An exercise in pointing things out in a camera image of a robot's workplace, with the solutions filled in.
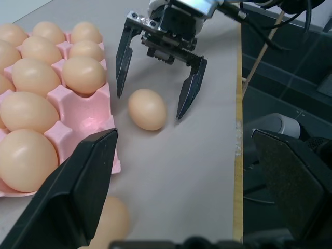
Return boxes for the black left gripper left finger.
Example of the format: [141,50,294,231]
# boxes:
[0,128,119,249]

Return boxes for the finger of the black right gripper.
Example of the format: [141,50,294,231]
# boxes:
[115,11,159,99]
[176,55,209,120]

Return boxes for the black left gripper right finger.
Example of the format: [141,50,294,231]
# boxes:
[252,129,332,240]

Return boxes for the beige egg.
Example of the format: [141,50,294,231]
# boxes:
[127,88,168,131]
[11,57,61,99]
[70,21,103,45]
[0,40,22,76]
[0,91,61,134]
[68,40,105,63]
[0,73,17,99]
[0,23,28,48]
[61,56,107,95]
[0,129,59,193]
[87,196,131,249]
[20,35,63,66]
[32,21,66,45]

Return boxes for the pink egg tray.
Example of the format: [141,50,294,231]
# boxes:
[0,30,122,198]

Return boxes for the silver robot body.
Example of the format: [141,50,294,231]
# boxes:
[258,112,302,143]

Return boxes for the thin wooden stick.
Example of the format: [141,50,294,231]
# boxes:
[242,9,285,90]

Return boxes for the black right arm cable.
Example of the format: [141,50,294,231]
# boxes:
[215,0,322,51]

